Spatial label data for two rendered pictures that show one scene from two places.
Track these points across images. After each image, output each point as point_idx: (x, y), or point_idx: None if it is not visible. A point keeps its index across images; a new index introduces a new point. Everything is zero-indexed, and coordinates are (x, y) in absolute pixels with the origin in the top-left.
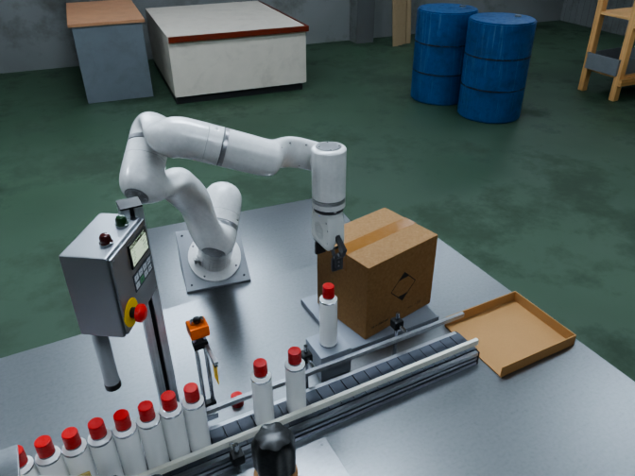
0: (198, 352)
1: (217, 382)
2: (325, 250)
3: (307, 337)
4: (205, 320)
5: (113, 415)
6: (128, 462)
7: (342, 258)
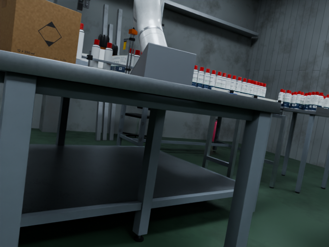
0: (132, 43)
1: (123, 49)
2: (83, 6)
3: (86, 61)
4: (130, 29)
5: None
6: None
7: (77, 3)
